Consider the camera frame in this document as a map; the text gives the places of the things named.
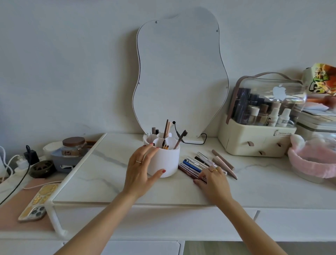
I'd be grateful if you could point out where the person's right hand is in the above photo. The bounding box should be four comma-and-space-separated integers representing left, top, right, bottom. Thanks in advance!
193, 165, 233, 207

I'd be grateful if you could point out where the person's left hand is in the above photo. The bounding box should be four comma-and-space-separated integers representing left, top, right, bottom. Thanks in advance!
121, 143, 167, 200

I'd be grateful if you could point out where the pile of makeup pencils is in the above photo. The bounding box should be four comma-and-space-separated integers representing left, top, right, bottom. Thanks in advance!
178, 152, 228, 184

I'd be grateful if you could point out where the white round organizer cup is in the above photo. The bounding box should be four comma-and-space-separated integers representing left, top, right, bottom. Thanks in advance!
143, 132, 181, 178

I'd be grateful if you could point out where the person's left forearm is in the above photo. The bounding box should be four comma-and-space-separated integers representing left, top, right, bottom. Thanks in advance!
54, 191, 144, 255

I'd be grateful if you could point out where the person's right forearm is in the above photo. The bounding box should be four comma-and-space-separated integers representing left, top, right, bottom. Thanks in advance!
214, 197, 289, 255

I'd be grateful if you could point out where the dark round small dish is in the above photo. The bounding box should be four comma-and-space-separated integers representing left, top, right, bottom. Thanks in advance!
28, 160, 56, 179

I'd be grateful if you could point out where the white wavy mirror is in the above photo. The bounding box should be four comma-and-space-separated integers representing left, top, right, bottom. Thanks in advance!
132, 6, 230, 145

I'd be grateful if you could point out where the white marble riser shelf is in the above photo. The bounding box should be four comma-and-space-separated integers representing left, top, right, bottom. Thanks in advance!
44, 132, 336, 238

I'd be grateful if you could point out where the white marble table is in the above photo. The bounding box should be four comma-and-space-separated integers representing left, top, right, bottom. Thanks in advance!
0, 132, 336, 255

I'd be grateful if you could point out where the cream cosmetic organizer box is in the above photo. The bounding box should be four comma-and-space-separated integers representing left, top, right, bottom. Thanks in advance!
218, 71, 308, 158

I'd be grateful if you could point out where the glass jar brown lid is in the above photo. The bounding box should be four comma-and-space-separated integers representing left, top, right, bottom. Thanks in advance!
61, 136, 87, 157

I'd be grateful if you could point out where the grey blue tray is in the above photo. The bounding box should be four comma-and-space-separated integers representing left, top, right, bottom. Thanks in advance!
50, 147, 91, 173

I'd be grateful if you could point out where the row of cosmetic bottles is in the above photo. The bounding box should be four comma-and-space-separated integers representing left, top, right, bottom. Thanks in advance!
232, 88, 302, 128

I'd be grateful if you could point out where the white round dish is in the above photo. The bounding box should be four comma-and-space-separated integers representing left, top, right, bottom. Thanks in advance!
43, 141, 63, 156

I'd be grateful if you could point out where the pink fluffy headband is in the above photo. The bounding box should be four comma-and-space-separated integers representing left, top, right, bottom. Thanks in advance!
287, 134, 336, 179

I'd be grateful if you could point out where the phone with yellow case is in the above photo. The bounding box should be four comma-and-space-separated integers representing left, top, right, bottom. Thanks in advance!
17, 183, 60, 222

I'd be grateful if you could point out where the black charger plug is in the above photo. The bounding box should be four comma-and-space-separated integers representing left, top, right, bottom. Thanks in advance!
23, 145, 40, 165

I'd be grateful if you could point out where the white charger plug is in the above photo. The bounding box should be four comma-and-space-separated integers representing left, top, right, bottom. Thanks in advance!
13, 155, 29, 168

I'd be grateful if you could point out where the pink desk mat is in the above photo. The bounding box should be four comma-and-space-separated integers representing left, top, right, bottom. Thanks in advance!
0, 178, 65, 232

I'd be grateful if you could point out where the colourful snack bag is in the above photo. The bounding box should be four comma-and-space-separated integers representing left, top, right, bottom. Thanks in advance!
302, 62, 336, 96

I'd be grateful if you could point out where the pale pink phone cable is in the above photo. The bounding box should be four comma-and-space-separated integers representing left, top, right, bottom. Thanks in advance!
22, 180, 63, 190

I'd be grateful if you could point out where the black charger cable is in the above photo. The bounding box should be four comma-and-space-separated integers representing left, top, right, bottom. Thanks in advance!
0, 157, 33, 205

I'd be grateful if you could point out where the white charger cable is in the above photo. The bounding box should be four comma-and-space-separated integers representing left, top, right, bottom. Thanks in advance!
0, 146, 20, 182

